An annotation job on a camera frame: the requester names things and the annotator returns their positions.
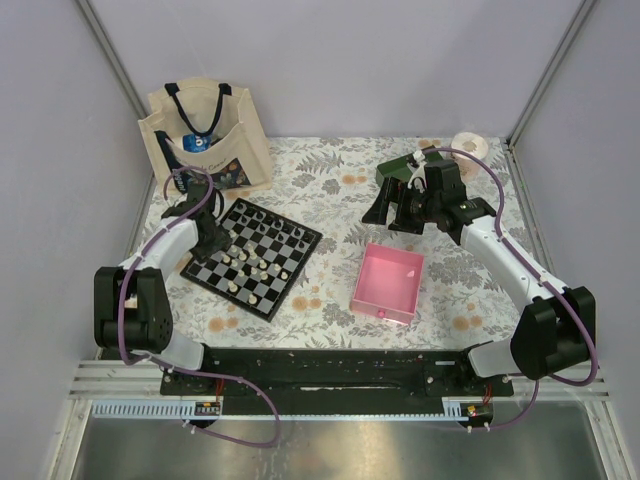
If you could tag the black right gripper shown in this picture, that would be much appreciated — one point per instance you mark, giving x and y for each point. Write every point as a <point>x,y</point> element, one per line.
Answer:
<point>377,214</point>

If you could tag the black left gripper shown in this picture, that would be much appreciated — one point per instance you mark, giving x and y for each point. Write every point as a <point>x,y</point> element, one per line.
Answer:
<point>222,240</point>

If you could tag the black white chess board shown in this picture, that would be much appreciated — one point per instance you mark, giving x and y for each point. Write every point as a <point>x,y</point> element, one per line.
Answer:
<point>267,254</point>

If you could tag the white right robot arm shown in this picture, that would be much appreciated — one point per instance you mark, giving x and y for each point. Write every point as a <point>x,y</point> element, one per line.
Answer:
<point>556,329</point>

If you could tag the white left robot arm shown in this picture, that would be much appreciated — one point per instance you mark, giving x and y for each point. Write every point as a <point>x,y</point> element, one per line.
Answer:
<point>132,312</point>

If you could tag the green plastic tray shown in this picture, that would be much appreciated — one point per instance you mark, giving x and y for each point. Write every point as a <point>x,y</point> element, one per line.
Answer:
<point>410,168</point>

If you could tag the floral table cloth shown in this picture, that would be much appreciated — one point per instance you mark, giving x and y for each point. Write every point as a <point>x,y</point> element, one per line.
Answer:
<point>328,184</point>

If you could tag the pink plastic tray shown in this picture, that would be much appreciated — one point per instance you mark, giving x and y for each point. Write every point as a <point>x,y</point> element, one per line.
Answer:
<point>388,284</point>

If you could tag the blue white packet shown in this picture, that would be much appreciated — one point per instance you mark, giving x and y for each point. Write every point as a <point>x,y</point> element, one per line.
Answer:
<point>193,143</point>

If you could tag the toilet paper roll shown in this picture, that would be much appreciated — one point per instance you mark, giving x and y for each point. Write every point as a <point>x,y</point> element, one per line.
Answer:
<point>472,144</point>

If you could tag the cream canvas tote bag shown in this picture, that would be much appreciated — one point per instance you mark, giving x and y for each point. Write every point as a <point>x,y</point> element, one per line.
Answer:
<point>212,125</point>

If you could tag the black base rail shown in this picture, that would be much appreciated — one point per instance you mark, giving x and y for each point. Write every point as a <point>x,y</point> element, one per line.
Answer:
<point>276,377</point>

